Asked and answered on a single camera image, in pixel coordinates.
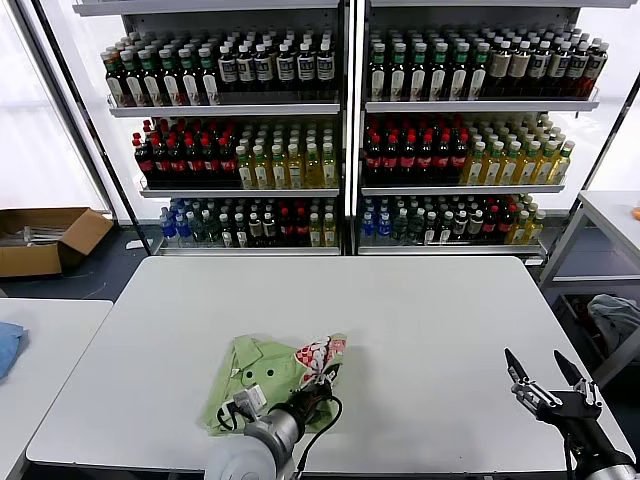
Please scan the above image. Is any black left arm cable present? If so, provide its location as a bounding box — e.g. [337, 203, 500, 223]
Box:
[293, 391, 345, 475]

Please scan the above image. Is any open brown cardboard box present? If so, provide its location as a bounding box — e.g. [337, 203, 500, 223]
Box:
[0, 206, 115, 279]

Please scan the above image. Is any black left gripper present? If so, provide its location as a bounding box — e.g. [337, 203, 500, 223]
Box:
[287, 366, 342, 426]

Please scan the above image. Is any red-capped cola bottle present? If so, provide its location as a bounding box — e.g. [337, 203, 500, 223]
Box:
[166, 136, 188, 188]
[149, 137, 171, 188]
[482, 205, 500, 246]
[497, 205, 515, 246]
[363, 130, 383, 182]
[200, 136, 221, 188]
[451, 130, 472, 182]
[132, 138, 155, 188]
[381, 130, 401, 182]
[433, 130, 454, 182]
[416, 130, 436, 182]
[217, 135, 238, 188]
[183, 136, 204, 188]
[292, 206, 309, 248]
[277, 206, 294, 248]
[398, 130, 418, 182]

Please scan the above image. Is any dark bottle beige label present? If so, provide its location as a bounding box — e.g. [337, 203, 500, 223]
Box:
[508, 40, 533, 98]
[488, 40, 513, 98]

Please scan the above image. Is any dark tea bottle green cap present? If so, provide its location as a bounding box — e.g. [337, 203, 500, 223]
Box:
[388, 42, 409, 102]
[139, 46, 164, 107]
[448, 42, 471, 102]
[103, 48, 128, 107]
[368, 42, 389, 102]
[467, 42, 491, 102]
[408, 42, 430, 102]
[428, 42, 450, 102]
[159, 46, 183, 107]
[121, 47, 146, 107]
[178, 45, 202, 106]
[198, 45, 221, 106]

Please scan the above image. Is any dark bottle white blue label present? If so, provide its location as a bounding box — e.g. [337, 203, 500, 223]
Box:
[217, 43, 239, 94]
[253, 42, 274, 93]
[582, 41, 610, 99]
[315, 40, 335, 93]
[235, 42, 256, 94]
[565, 40, 592, 99]
[295, 41, 315, 93]
[547, 40, 573, 98]
[528, 40, 553, 98]
[275, 41, 296, 93]

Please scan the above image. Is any grey metal parts bundle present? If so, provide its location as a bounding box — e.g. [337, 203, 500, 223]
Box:
[20, 224, 70, 247]

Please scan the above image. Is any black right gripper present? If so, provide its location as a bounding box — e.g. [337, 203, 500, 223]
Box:
[504, 347, 622, 465]

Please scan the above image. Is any black metal frame pole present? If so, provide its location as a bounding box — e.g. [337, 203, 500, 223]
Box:
[540, 74, 640, 266]
[28, 0, 153, 252]

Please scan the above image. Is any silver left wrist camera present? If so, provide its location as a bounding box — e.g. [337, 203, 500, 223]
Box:
[231, 383, 270, 415]

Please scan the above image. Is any grey metal frame table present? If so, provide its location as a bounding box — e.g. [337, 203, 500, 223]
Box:
[535, 190, 640, 392]

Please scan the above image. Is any folded blue cloth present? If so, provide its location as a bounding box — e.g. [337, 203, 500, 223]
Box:
[0, 320, 30, 382]

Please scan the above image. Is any grey blue clothes pile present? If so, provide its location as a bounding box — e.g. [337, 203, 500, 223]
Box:
[585, 293, 640, 352]

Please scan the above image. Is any light green polo shirt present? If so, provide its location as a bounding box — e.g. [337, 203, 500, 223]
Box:
[199, 332, 351, 439]

